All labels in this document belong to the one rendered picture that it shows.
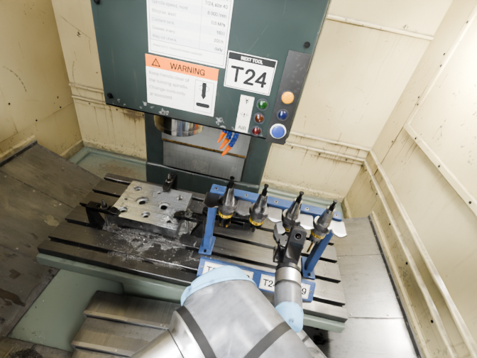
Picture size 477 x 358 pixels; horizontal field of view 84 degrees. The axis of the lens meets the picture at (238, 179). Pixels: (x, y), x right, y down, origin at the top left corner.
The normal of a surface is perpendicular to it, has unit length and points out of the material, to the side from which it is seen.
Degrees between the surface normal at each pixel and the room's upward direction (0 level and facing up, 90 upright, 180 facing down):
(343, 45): 90
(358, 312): 24
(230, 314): 16
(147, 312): 7
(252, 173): 90
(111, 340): 8
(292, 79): 90
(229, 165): 90
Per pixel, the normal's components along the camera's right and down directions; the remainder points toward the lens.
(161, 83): -0.15, 0.59
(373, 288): -0.25, -0.81
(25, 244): 0.54, -0.62
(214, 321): 0.09, -0.68
